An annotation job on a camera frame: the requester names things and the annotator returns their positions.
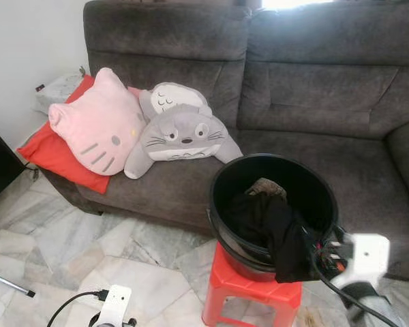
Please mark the black garment white print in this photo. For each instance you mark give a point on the black garment white print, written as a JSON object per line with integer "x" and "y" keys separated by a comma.
{"x": 273, "y": 225}

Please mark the khaki garment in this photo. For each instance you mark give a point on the khaki garment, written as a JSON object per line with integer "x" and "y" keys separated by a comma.
{"x": 266, "y": 186}

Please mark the black plastic bucket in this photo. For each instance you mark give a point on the black plastic bucket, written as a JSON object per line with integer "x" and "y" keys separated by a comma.
{"x": 232, "y": 238}

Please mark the red plastic stool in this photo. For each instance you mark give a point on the red plastic stool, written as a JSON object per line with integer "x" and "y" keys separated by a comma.
{"x": 221, "y": 293}

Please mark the dark grey fabric sofa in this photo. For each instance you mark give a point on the dark grey fabric sofa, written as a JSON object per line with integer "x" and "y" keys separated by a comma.
{"x": 313, "y": 88}

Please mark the grey cat plush toy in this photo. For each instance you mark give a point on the grey cat plush toy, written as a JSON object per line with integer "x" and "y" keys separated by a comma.
{"x": 180, "y": 133}

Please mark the grey white round plush cushion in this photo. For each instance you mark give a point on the grey white round plush cushion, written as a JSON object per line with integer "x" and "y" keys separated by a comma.
{"x": 170, "y": 99}

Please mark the pink cat face cushion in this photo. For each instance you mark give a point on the pink cat face cushion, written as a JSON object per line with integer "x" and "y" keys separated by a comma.
{"x": 99, "y": 126}

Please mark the red cushion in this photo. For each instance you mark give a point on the red cushion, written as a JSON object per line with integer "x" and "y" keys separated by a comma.
{"x": 51, "y": 157}

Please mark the white lace covered side table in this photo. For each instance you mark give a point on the white lace covered side table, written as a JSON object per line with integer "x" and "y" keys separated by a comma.
{"x": 58, "y": 88}

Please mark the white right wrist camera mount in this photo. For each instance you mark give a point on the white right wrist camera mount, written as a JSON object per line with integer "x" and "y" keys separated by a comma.
{"x": 368, "y": 259}

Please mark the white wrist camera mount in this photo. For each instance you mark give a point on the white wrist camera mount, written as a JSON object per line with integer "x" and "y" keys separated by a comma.
{"x": 116, "y": 303}
{"x": 368, "y": 259}

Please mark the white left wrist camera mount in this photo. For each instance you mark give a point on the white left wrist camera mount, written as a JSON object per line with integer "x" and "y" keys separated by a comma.
{"x": 116, "y": 303}

